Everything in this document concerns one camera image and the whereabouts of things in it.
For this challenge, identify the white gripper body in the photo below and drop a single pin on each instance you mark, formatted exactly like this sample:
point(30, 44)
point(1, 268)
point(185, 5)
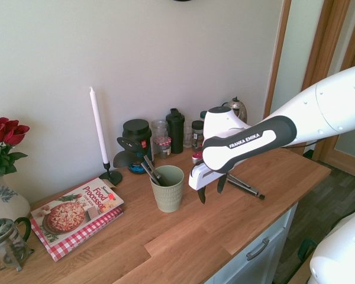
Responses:
point(199, 177)

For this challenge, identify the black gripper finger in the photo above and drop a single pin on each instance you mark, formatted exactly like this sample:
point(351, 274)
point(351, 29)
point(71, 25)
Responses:
point(221, 185)
point(202, 196)

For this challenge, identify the red metal tongs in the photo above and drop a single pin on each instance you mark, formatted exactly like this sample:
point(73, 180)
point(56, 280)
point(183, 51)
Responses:
point(245, 187)

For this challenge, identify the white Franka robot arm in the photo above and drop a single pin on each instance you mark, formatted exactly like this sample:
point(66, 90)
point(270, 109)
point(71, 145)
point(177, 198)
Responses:
point(328, 100)

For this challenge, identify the green ribbed utensil holder cup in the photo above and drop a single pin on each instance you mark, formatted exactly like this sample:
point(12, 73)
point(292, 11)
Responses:
point(167, 196)

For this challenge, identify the black tipped metal tongs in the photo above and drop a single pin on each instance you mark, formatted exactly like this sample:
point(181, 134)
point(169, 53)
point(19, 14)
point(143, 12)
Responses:
point(130, 144)

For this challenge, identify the black candle holder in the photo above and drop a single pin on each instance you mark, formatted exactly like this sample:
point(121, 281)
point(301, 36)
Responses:
point(112, 177)

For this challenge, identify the spice jar with black lid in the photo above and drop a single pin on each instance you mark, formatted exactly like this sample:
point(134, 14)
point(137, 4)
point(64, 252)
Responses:
point(197, 133)

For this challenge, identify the small clear glass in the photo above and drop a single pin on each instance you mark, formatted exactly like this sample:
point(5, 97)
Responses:
point(188, 134)

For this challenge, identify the jar with red checkered lid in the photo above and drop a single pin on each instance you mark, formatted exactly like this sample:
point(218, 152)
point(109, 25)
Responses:
point(162, 146)

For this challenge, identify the black shaker bottle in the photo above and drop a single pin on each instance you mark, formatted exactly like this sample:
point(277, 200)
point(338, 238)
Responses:
point(175, 133)

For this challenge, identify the spice jar with green lid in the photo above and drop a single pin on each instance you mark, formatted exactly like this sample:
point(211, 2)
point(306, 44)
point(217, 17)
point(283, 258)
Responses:
point(203, 114)

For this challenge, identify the stainless steel kettle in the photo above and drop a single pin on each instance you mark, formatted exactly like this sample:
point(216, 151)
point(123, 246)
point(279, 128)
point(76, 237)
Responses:
point(238, 108)

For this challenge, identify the white cabinet drawer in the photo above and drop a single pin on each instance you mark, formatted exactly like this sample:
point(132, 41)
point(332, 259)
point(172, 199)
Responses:
point(254, 257)

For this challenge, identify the dark green bag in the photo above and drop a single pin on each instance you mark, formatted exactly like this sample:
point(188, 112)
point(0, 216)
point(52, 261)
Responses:
point(307, 248)

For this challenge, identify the tall white candle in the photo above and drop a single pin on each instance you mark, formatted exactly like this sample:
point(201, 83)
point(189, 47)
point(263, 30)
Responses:
point(99, 124)

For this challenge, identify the red checkered book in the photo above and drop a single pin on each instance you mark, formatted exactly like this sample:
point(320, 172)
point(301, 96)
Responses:
point(85, 235)

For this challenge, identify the Food Processor cookbook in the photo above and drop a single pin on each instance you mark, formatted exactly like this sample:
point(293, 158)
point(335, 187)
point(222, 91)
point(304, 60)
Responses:
point(74, 211)

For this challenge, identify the wooden door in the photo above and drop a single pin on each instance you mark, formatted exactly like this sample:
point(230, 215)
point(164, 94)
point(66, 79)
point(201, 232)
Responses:
point(325, 38)

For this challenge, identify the white vase with blue flowers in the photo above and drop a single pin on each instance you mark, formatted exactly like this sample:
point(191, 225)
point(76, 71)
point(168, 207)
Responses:
point(9, 198)

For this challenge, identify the red rose bouquet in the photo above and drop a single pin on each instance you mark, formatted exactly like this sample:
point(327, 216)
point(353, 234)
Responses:
point(6, 133)

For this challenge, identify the glass French press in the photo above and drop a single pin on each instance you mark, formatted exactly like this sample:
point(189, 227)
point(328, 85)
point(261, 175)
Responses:
point(6, 245)

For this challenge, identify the wooden door frame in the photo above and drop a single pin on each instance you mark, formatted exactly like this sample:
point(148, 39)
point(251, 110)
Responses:
point(279, 59)

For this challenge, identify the black wall clock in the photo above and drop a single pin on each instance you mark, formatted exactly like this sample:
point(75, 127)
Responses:
point(182, 1)

